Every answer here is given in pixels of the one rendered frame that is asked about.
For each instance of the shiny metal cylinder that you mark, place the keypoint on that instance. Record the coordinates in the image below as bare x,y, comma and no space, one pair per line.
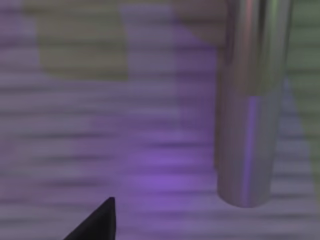
247,125

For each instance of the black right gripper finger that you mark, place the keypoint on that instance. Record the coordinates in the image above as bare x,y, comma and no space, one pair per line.
100,222

